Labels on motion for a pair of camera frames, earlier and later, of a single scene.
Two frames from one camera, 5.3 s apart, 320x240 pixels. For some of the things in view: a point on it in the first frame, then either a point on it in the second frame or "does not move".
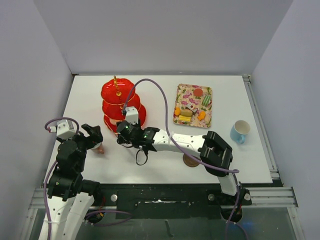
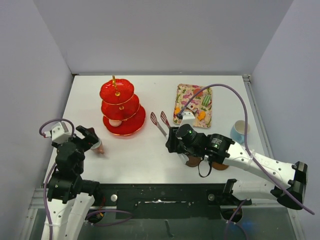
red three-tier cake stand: (115, 94) does not move
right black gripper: (123, 140) to (173, 143)
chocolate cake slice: (191, 108) does not move
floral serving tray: (193, 105) does not move
